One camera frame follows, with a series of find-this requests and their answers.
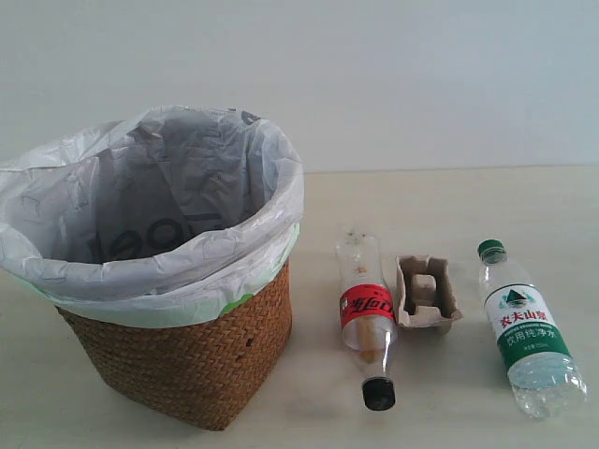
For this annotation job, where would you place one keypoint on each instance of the clear red label cola bottle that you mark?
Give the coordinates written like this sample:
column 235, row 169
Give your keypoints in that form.
column 367, row 315

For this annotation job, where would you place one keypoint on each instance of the grey cardboard pulp tray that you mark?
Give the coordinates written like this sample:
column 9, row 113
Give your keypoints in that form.
column 426, row 297

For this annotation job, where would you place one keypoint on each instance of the green label water bottle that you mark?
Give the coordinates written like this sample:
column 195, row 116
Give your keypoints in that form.
column 543, row 375

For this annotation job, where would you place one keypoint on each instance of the white plastic bin liner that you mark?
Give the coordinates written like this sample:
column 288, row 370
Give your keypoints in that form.
column 171, row 218

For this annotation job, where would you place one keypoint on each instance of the brown woven wicker basket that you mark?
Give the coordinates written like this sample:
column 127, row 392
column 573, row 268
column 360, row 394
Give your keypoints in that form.
column 203, row 375

